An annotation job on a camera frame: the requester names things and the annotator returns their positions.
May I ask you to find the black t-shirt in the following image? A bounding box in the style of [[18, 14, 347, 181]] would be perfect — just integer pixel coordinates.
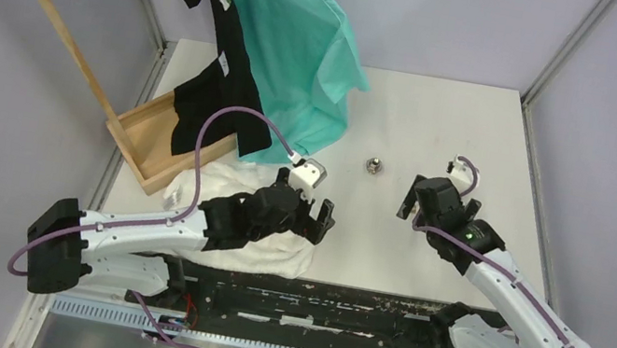
[[170, 0, 263, 156]]

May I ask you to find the teal t-shirt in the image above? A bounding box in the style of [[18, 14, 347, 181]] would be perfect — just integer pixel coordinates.
[[233, 0, 370, 164]]

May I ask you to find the white terry towel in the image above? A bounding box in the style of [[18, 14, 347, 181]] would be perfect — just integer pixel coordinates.
[[175, 160, 315, 279]]

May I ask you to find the wooden clothes rack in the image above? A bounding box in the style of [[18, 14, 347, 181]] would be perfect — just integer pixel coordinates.
[[0, 0, 311, 217]]

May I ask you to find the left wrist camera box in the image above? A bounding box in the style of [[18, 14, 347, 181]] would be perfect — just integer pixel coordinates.
[[287, 158, 328, 202]]

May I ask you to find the white slotted cable duct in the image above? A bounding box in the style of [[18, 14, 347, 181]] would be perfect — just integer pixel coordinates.
[[49, 291, 390, 348]]

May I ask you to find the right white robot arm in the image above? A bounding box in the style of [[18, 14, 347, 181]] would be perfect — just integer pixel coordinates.
[[398, 174, 592, 348]]

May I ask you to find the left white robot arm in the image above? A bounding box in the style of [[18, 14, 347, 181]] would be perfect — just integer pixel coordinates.
[[8, 167, 334, 309]]

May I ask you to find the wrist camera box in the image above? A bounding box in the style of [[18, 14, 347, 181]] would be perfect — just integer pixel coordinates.
[[287, 158, 328, 202], [446, 155, 473, 192]]

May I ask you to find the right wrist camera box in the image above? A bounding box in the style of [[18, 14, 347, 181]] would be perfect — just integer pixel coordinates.
[[446, 155, 473, 192]]

